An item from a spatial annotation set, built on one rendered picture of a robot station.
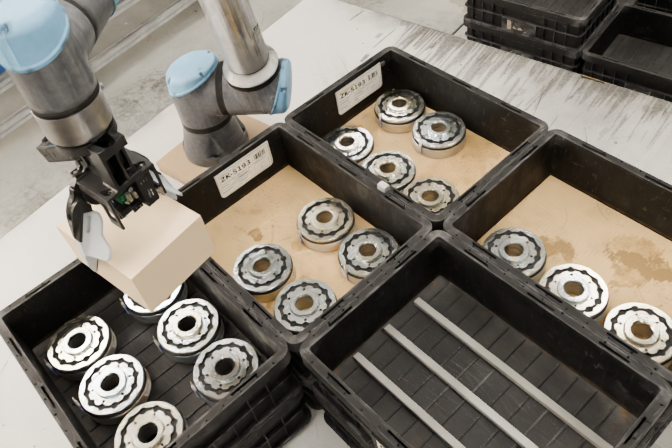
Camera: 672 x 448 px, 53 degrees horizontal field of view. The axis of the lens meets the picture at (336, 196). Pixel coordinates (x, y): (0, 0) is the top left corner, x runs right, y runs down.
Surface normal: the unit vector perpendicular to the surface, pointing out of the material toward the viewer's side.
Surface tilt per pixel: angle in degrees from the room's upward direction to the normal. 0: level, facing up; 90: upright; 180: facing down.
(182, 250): 90
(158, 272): 90
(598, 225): 0
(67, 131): 90
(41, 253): 0
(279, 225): 0
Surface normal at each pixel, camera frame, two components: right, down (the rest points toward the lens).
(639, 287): -0.14, -0.67
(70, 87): 0.65, 0.51
